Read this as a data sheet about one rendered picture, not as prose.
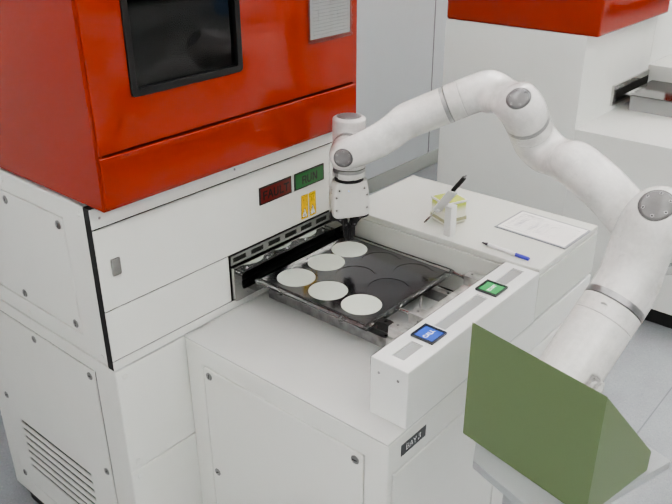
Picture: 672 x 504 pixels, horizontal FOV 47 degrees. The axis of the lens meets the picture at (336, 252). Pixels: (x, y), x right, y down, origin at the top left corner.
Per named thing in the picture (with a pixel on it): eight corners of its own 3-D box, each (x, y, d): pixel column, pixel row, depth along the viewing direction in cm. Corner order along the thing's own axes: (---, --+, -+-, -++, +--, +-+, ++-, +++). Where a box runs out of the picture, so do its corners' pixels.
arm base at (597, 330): (621, 429, 143) (674, 348, 145) (572, 383, 133) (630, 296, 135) (548, 390, 159) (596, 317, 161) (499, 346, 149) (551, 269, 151)
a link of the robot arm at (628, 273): (644, 333, 149) (708, 234, 152) (634, 298, 134) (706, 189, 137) (588, 304, 156) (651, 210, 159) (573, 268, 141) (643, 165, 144)
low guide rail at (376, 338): (268, 297, 205) (268, 287, 204) (274, 294, 206) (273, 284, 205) (423, 366, 176) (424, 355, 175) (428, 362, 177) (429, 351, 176)
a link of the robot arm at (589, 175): (659, 262, 143) (665, 295, 156) (709, 220, 142) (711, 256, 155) (489, 121, 172) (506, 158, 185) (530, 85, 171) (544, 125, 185)
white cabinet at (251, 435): (208, 574, 224) (182, 338, 188) (403, 414, 290) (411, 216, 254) (383, 713, 187) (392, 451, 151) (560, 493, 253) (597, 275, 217)
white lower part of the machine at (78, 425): (19, 499, 252) (-35, 279, 215) (210, 385, 308) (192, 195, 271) (154, 621, 210) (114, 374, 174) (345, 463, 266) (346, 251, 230)
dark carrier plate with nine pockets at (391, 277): (261, 280, 198) (261, 278, 198) (346, 237, 221) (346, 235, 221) (365, 326, 178) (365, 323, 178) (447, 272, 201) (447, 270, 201)
